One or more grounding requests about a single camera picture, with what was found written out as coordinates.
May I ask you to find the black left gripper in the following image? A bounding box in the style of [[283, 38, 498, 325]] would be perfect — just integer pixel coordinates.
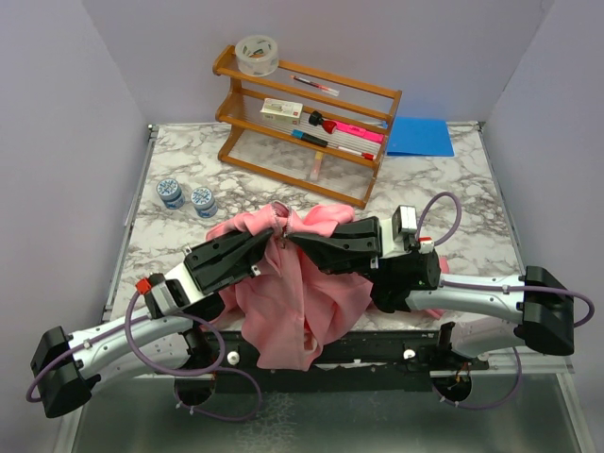
[[181, 222, 272, 298]]

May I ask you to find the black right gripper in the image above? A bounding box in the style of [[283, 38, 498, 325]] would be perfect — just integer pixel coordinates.
[[290, 218, 393, 287]]

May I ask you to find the pink zip jacket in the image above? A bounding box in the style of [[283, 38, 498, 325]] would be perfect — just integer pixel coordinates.
[[206, 202, 372, 371]]

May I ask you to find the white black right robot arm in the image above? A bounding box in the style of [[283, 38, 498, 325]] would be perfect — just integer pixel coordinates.
[[289, 214, 575, 369]]

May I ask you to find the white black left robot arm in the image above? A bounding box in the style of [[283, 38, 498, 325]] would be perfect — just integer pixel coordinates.
[[25, 228, 273, 418]]

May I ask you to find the blue white paint jar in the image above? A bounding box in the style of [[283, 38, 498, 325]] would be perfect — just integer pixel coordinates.
[[191, 187, 218, 218], [156, 178, 185, 210]]

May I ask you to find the yellow pink glue stick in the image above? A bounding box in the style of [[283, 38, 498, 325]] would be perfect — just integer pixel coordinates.
[[309, 152, 324, 182]]

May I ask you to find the white red pen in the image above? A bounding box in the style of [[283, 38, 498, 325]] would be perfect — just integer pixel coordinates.
[[329, 144, 375, 161]]

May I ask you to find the pink highlighter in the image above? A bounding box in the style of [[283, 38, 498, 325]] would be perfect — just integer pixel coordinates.
[[335, 121, 384, 144]]

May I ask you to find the wooden three-tier shelf rack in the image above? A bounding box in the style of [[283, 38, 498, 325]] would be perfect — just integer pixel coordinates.
[[212, 45, 402, 209]]

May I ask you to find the blue folder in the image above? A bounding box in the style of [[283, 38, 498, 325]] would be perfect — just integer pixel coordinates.
[[386, 116, 455, 158]]

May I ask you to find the blue black marker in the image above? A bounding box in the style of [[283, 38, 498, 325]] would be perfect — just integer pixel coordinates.
[[291, 129, 328, 148]]

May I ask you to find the white staples box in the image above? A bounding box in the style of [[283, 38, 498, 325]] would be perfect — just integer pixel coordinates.
[[260, 98, 303, 125]]

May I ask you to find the red clear pen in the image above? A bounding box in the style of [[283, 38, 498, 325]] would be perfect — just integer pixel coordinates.
[[291, 75, 340, 97]]

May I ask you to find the clear tape roll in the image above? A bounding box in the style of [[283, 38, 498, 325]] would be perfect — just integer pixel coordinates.
[[235, 35, 279, 77]]

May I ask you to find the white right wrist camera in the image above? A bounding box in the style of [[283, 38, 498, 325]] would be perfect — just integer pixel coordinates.
[[379, 205, 434, 259]]

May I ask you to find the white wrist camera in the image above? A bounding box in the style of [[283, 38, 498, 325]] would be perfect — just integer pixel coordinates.
[[379, 205, 434, 259], [135, 263, 210, 319]]

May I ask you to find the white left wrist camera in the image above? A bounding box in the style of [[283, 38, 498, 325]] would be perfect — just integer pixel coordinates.
[[135, 263, 210, 319]]

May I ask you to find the black metal base rail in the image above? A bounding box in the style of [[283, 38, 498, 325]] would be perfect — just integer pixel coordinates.
[[174, 325, 489, 404]]

